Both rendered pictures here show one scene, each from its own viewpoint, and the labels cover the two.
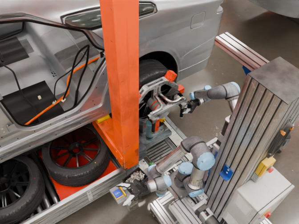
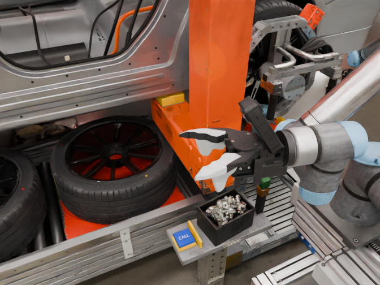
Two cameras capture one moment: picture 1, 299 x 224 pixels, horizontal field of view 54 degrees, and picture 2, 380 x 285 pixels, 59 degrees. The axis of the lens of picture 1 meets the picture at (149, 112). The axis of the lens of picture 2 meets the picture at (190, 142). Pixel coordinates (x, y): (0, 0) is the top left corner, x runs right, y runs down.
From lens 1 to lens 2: 1.41 m
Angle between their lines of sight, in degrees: 14
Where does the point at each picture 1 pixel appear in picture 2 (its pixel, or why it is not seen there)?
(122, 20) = not seen: outside the picture
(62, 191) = (76, 229)
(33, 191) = (10, 211)
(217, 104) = (370, 135)
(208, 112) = not seen: hidden behind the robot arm
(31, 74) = (63, 27)
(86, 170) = (126, 187)
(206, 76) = not seen: hidden behind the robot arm
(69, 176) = (89, 194)
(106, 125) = (176, 111)
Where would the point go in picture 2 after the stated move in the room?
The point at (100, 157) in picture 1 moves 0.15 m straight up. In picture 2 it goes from (157, 168) to (155, 144)
